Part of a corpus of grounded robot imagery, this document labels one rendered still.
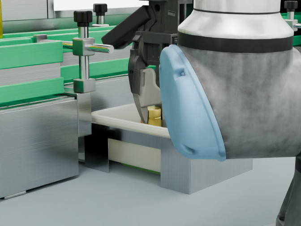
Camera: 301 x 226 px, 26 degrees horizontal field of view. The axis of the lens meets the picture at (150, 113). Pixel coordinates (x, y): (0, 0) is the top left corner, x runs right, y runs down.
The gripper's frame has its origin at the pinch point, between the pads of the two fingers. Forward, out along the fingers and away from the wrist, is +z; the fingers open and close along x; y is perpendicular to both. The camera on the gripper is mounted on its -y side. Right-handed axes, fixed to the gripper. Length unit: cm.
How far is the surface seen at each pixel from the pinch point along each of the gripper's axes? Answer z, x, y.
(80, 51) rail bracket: -11.3, -13.4, -2.5
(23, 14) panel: -15.5, -2.1, -30.0
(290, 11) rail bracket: -15, 51, -2
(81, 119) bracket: -0.8, -13.4, -2.6
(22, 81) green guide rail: -7.6, -22.9, -4.7
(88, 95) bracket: -4.3, -11.7, -2.6
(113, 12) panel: -15.0, 22.3, -29.9
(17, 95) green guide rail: -5.7, -24.1, -4.4
